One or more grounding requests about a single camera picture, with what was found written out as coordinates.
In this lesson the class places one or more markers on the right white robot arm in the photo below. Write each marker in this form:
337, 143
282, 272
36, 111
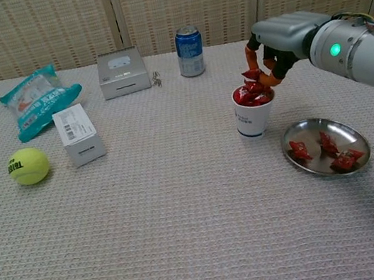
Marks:
367, 56

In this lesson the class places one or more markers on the blue soda can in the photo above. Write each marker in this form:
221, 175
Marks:
189, 53

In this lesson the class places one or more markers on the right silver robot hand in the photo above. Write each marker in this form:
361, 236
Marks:
284, 32

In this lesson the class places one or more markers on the teal snack bag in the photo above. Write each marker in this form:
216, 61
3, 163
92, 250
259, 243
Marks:
36, 100

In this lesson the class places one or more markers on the beige waffle-weave tablecloth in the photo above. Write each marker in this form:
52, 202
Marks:
189, 236

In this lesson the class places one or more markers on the silver metal bowl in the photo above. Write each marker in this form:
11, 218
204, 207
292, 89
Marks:
304, 131

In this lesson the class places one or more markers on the yellow tennis ball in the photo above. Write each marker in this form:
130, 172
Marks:
30, 168

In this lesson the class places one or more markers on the silver grey flat box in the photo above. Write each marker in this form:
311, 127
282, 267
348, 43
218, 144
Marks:
123, 82

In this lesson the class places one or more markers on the small white barcode box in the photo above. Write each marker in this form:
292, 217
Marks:
78, 136

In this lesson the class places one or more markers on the white paper cup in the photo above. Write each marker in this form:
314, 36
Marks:
252, 122

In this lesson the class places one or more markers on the red candy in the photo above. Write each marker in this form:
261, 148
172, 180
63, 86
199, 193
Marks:
253, 86
348, 158
240, 95
300, 150
261, 100
250, 74
327, 142

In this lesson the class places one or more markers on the small pile of paper clips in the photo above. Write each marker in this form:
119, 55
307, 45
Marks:
156, 80

